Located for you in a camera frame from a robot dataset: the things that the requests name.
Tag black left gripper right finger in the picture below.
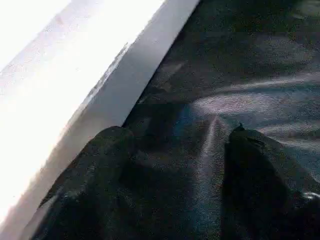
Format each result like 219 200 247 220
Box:
222 123 320 240

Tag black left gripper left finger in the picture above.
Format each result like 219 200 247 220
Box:
34 126 136 240

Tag white plastic table top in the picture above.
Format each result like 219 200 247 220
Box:
0 0 202 240

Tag black glossy mat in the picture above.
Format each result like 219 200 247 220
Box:
112 0 320 240

